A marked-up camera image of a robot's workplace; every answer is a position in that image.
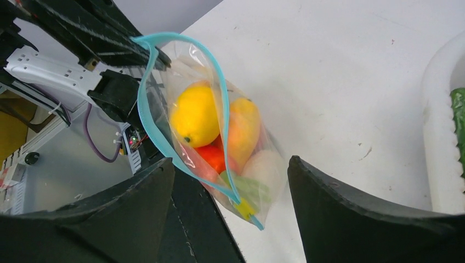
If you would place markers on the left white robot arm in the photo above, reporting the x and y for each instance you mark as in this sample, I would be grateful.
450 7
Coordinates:
100 85

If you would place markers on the white plastic basin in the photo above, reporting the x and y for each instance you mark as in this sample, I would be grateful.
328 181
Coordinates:
443 74

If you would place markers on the round green cabbage toy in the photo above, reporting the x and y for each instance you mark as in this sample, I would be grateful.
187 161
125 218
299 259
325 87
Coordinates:
457 98

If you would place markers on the clear zip top bag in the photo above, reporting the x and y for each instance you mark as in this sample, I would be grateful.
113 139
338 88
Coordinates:
175 62

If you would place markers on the white egg toy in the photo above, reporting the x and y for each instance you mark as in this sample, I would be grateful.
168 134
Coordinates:
268 167

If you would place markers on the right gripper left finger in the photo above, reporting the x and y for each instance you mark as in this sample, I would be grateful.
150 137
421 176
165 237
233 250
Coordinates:
123 223

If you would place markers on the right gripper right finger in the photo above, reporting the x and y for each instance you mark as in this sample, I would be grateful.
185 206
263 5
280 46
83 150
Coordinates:
340 223

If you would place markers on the yellow orange mango toy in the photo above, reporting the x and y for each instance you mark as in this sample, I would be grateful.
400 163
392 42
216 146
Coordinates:
244 131

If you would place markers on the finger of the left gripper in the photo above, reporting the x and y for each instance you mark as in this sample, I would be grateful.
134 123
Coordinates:
91 30

